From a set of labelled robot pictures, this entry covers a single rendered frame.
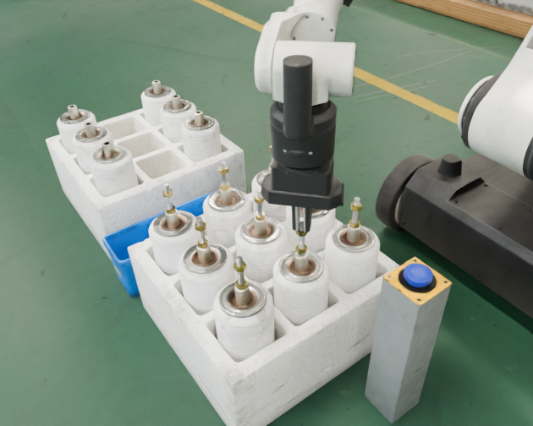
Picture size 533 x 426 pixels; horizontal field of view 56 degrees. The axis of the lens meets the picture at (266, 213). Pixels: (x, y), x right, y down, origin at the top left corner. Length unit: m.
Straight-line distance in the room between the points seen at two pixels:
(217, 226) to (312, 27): 0.45
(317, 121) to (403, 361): 0.40
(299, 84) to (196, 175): 0.69
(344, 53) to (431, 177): 0.60
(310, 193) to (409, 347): 0.28
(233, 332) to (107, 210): 0.51
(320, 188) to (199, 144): 0.60
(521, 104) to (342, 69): 0.35
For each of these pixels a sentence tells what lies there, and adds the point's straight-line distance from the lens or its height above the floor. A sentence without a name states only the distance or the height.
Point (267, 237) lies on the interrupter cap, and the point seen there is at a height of 0.25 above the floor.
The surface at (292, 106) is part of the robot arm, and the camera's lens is 0.60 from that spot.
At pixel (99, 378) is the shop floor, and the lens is 1.08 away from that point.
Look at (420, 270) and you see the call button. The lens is 0.76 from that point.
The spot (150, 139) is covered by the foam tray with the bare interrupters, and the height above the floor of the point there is 0.16.
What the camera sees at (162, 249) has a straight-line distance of 0.95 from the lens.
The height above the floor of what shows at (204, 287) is 0.23.
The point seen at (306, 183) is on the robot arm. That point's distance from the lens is 0.71.
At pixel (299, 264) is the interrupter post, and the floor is 0.27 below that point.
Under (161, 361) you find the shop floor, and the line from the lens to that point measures 1.07.
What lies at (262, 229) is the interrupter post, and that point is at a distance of 0.91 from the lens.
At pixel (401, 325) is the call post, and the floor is 0.25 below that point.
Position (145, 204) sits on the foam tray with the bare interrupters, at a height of 0.14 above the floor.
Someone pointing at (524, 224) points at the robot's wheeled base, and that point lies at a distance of 1.13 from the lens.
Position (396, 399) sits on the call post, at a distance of 0.92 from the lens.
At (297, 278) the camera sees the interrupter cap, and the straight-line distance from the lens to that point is 0.83.
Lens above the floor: 0.85
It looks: 38 degrees down
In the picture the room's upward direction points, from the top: 2 degrees counter-clockwise
